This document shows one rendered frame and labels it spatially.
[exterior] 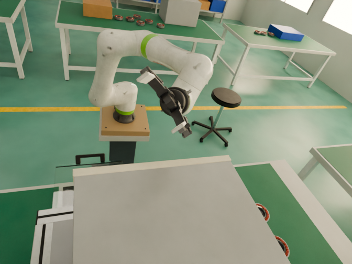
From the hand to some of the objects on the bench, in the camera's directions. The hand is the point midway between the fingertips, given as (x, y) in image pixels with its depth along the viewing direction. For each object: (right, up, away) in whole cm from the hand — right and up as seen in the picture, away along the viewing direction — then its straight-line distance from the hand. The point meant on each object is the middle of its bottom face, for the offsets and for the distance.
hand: (161, 102), depth 52 cm
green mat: (+52, -61, +64) cm, 102 cm away
